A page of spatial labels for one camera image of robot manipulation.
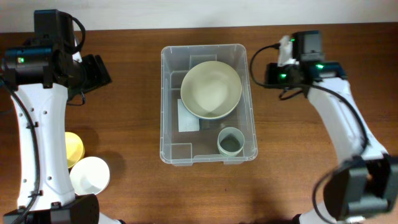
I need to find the white label in bin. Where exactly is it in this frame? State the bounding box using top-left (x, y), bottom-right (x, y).
top-left (177, 99), bottom-right (200, 132)

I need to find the white large bowl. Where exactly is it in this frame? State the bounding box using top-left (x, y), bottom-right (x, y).
top-left (180, 61), bottom-right (243, 117)

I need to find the white small bowl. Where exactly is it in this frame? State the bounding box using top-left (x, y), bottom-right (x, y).
top-left (70, 157), bottom-right (110, 195)

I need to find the grey plastic cup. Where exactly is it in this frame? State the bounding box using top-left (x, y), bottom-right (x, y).
top-left (217, 127), bottom-right (245, 157)

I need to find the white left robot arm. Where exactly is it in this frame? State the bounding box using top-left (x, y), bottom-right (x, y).
top-left (1, 9), bottom-right (113, 223)

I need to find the dark blue bowl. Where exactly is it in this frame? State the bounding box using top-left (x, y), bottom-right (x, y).
top-left (182, 102), bottom-right (234, 120)

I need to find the yellow small bowl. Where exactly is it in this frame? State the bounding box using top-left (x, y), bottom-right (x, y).
top-left (65, 132), bottom-right (85, 169)

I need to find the clear plastic storage bin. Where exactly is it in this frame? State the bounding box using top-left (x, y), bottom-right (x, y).
top-left (160, 44), bottom-right (258, 166)

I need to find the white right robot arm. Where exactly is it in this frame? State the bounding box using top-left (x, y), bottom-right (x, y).
top-left (265, 30), bottom-right (397, 223)

